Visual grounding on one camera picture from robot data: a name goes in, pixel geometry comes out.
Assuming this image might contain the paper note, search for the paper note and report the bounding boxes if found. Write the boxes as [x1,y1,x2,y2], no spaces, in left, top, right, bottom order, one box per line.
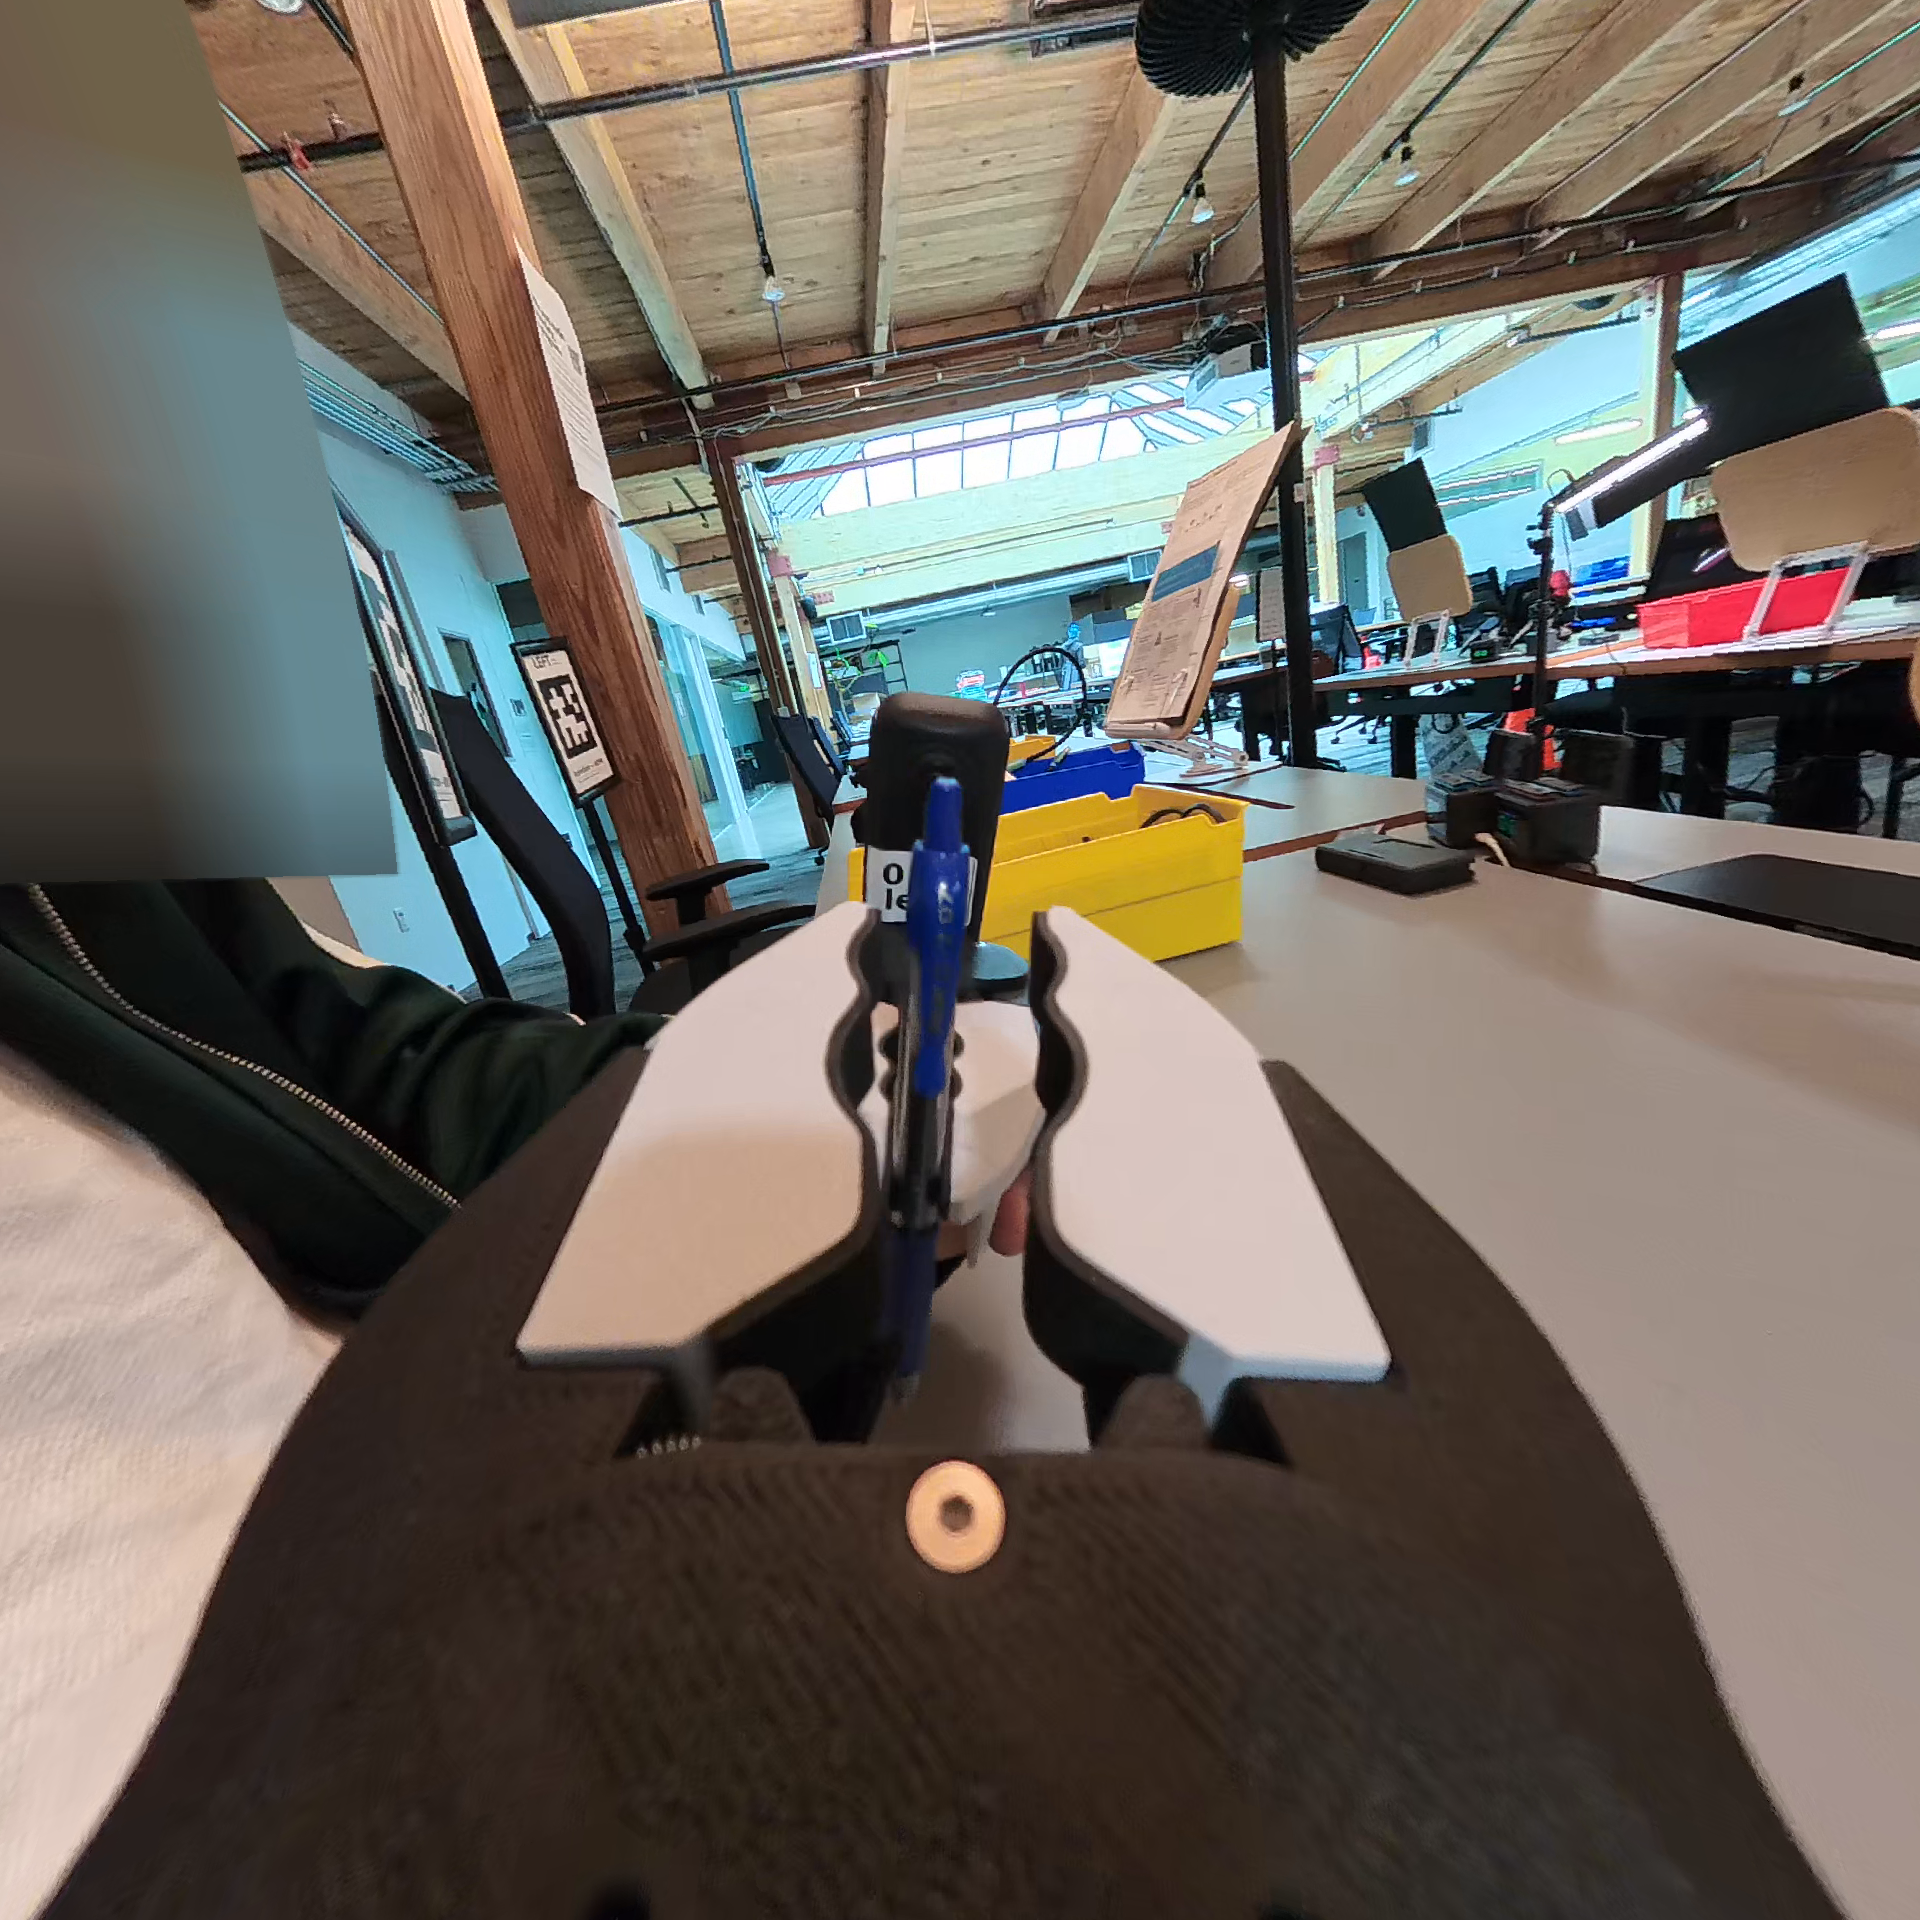
[518,246,624,518]

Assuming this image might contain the black office chair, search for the black office chair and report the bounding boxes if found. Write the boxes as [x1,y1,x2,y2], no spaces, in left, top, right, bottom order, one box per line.
[428,689,812,1021]

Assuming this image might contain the red storage bin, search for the red storage bin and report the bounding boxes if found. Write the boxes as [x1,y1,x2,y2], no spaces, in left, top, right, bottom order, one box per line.
[1635,575,1855,649]

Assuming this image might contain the black desk mat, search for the black desk mat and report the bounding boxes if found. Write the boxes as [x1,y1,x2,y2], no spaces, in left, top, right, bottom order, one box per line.
[1633,855,1920,961]

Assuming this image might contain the blue plastic bin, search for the blue plastic bin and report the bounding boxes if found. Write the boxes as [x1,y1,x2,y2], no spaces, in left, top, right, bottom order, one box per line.
[998,743,1150,817]

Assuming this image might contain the dark green jacket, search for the dark green jacket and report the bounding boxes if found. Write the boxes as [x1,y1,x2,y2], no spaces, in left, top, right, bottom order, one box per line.
[0,878,671,1320]

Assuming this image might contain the black round fan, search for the black round fan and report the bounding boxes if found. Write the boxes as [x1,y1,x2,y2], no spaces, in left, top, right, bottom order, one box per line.
[1137,0,1374,98]

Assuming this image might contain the black pole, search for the black pole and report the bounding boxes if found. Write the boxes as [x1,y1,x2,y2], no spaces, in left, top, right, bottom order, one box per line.
[1254,45,1321,770]

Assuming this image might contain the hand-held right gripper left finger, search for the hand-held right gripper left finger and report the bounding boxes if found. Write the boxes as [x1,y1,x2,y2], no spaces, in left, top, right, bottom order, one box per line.
[515,903,889,1413]

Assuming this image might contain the flat black device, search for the flat black device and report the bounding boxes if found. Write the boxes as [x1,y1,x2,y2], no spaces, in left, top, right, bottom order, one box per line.
[1315,833,1478,895]

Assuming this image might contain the blue pen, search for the blue pen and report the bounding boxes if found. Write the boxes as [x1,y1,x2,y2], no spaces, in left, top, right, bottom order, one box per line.
[878,772,969,1402]

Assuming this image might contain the grey ceiling conduit bundle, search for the grey ceiling conduit bundle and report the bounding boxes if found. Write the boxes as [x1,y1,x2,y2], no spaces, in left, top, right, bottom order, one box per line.
[299,358,496,496]

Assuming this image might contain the yellow plastic bin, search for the yellow plastic bin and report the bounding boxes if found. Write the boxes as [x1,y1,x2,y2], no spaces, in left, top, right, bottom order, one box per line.
[849,786,1250,965]

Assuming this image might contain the light bar on black stand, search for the light bar on black stand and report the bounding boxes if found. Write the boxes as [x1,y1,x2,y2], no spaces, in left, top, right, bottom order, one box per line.
[1522,410,1714,735]

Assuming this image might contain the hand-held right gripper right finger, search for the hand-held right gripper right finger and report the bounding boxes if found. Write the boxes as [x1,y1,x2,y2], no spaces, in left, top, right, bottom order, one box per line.
[1024,903,1396,1425]

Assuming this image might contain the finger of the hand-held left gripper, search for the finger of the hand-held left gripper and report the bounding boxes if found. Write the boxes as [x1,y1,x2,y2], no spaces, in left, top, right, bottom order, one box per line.
[858,997,1047,1228]

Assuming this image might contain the tan backed monitor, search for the tan backed monitor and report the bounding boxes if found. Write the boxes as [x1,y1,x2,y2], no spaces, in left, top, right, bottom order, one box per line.
[1672,272,1920,647]
[1358,457,1474,663]

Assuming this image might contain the wooden post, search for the wooden post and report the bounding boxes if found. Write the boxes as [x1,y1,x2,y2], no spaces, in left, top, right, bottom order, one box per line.
[330,0,736,917]

